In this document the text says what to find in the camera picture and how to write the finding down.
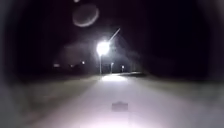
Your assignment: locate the pale paved path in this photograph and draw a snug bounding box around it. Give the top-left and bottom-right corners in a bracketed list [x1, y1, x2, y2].
[31, 71, 224, 128]

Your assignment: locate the manhole cover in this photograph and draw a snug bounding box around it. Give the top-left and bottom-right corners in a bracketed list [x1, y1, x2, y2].
[111, 101, 129, 113]

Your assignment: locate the dark grass verge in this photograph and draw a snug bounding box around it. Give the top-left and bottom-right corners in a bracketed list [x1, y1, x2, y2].
[13, 74, 101, 128]
[128, 71, 224, 108]

